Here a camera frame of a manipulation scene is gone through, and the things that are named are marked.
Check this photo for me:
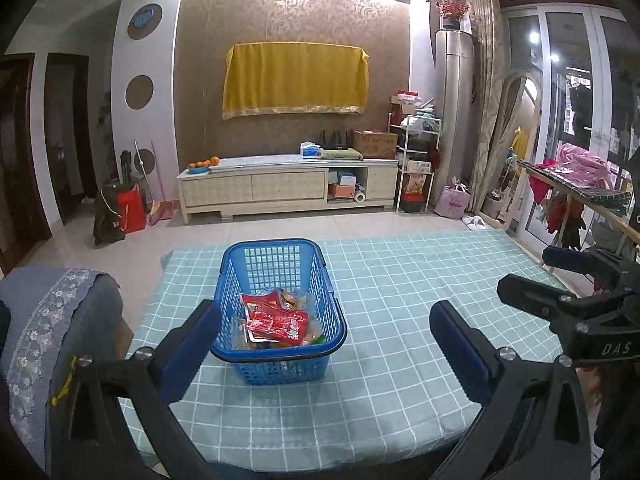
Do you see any blue round wall plate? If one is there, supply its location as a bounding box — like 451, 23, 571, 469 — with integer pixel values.
126, 3, 164, 41

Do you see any person's right forearm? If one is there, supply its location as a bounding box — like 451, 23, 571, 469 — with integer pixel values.
595, 360, 640, 480

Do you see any black bag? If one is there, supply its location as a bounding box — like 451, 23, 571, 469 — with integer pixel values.
93, 187, 126, 247

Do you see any chair with grey-blue cover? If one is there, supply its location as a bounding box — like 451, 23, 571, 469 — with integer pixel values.
0, 266, 124, 476

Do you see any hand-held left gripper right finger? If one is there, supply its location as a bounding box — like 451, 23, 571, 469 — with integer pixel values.
429, 300, 598, 480

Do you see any plate of oranges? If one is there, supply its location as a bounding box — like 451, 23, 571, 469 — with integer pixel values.
187, 156, 221, 175

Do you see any standing air conditioner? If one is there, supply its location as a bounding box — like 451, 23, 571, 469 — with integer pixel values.
434, 30, 476, 206

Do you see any white metal rack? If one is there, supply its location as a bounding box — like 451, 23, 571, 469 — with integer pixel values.
387, 115, 443, 213

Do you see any patterned curtain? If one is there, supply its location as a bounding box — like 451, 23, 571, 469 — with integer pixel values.
466, 0, 506, 213

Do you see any vase of red flowers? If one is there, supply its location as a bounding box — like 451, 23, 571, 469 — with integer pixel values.
434, 0, 472, 31

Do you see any wooden clothes rack table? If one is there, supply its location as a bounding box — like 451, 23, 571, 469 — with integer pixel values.
517, 157, 640, 271

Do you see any glass sliding door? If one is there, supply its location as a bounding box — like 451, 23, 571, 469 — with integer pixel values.
500, 5, 640, 241

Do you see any green checked tablecloth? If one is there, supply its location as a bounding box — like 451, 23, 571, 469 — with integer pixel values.
120, 230, 576, 473

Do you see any pink bag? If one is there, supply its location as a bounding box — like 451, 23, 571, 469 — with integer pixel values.
434, 177, 472, 220

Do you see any cardboard box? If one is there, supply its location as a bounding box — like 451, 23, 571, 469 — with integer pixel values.
350, 129, 399, 160

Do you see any beige TV cabinet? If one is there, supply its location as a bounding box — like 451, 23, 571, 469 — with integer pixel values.
176, 154, 400, 224

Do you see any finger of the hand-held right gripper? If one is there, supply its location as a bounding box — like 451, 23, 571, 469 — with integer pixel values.
496, 274, 640, 367
542, 246, 636, 291

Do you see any red yellow gift box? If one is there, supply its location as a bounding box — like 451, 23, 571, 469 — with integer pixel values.
404, 172, 433, 198

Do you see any pink blanket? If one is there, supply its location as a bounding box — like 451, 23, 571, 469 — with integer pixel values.
556, 142, 613, 186

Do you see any folded green cloth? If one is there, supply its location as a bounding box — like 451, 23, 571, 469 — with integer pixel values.
319, 147, 363, 162

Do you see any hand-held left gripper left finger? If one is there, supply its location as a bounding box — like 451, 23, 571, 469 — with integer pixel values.
47, 299, 223, 480

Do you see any blue plastic basket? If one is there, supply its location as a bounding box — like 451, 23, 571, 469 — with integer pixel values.
210, 238, 348, 386

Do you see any red snack bag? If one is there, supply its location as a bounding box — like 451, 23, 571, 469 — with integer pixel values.
246, 310, 309, 345

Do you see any person's right hand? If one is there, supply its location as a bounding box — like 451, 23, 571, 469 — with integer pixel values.
577, 367, 608, 411

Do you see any yellow cloth cover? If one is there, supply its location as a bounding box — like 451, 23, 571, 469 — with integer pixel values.
221, 42, 371, 121

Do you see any dark wooden doorway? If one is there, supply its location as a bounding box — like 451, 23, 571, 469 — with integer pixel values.
46, 53, 98, 226

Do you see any brown round wall plate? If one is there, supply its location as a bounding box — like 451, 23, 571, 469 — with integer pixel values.
125, 75, 154, 110

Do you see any arched standing mirror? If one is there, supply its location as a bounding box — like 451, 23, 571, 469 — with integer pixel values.
487, 72, 542, 231

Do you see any broom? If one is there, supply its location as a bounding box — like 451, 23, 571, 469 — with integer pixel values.
134, 141, 178, 226

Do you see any dark wooden door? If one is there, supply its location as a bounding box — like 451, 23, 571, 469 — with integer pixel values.
0, 53, 53, 261

